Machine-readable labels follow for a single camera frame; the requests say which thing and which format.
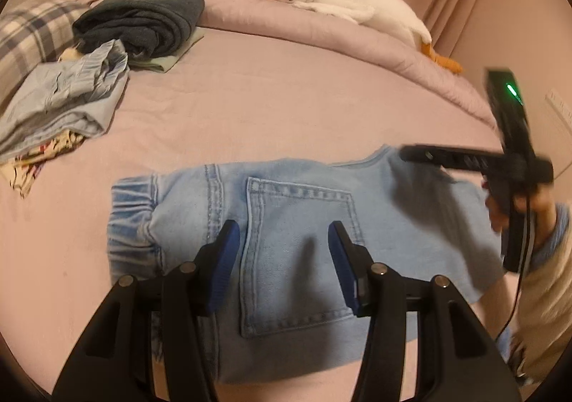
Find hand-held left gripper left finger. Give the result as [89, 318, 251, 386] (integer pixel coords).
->
[51, 220, 242, 402]

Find person's right hand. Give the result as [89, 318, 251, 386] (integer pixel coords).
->
[485, 182, 559, 247]

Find plaid pillow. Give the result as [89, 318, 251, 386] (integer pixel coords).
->
[0, 0, 90, 110]

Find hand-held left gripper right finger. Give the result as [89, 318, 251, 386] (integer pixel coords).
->
[327, 221, 523, 402]

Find dark blue folded blanket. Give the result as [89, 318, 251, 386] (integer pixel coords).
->
[72, 0, 205, 59]

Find white wall socket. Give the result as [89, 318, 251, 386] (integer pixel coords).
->
[545, 89, 572, 124]

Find pink comforter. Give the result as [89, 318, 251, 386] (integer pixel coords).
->
[45, 0, 499, 130]

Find light green folded cloth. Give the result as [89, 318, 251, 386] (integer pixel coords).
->
[127, 29, 204, 73]

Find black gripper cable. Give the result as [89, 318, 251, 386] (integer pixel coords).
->
[494, 194, 534, 342]

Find light blue crumpled garment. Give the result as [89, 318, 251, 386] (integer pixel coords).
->
[0, 39, 130, 163]

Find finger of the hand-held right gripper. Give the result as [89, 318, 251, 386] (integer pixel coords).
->
[399, 143, 505, 171]

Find floral patterned cloth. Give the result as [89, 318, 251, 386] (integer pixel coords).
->
[0, 131, 85, 199]

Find light blue denim pants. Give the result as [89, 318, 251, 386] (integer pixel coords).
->
[106, 145, 508, 385]

